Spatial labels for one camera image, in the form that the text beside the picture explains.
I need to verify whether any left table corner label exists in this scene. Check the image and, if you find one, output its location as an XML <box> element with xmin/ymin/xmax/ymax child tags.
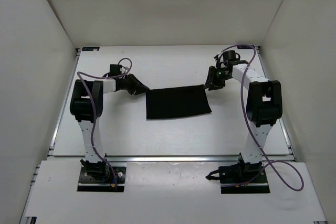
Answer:
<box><xmin>81</xmin><ymin>47</ymin><xmax>100</xmax><ymax>51</ymax></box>

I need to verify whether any table corner label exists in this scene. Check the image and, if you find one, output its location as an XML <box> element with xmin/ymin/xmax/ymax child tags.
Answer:
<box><xmin>237</xmin><ymin>45</ymin><xmax>255</xmax><ymax>50</ymax></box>
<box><xmin>81</xmin><ymin>47</ymin><xmax>100</xmax><ymax>51</ymax></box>

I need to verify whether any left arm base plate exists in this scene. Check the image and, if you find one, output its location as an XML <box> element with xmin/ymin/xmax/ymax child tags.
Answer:
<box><xmin>77</xmin><ymin>159</ymin><xmax>127</xmax><ymax>193</ymax></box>

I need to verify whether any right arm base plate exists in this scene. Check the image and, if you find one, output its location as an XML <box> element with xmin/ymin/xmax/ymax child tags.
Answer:
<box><xmin>206</xmin><ymin>157</ymin><xmax>270</xmax><ymax>195</ymax></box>

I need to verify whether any black skirt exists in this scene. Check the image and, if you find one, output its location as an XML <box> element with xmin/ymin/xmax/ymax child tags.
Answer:
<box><xmin>146</xmin><ymin>85</ymin><xmax>212</xmax><ymax>120</ymax></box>

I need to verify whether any right table corner label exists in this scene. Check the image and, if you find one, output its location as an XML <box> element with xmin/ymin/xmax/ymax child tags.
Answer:
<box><xmin>237</xmin><ymin>45</ymin><xmax>255</xmax><ymax>50</ymax></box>

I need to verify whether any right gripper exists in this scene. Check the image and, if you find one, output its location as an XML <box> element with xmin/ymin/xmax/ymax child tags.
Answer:
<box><xmin>204</xmin><ymin>67</ymin><xmax>231</xmax><ymax>91</ymax></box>

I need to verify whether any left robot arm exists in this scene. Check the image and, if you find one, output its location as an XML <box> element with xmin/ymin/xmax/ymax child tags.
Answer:
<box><xmin>70</xmin><ymin>62</ymin><xmax>149</xmax><ymax>188</ymax></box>

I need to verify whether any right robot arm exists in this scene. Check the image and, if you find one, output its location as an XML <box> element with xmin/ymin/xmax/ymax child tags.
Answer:
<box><xmin>204</xmin><ymin>50</ymin><xmax>282</xmax><ymax>182</ymax></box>

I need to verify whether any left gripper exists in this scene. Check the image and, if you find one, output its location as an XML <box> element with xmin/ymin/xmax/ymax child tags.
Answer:
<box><xmin>121</xmin><ymin>74</ymin><xmax>149</xmax><ymax>96</ymax></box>

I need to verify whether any aluminium table front rail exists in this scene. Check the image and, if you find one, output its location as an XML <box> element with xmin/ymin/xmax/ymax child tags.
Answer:
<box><xmin>49</xmin><ymin>154</ymin><xmax>242</xmax><ymax>164</ymax></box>

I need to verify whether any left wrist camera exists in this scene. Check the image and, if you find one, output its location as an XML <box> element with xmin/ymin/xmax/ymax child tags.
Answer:
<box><xmin>120</xmin><ymin>66</ymin><xmax>130</xmax><ymax>75</ymax></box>

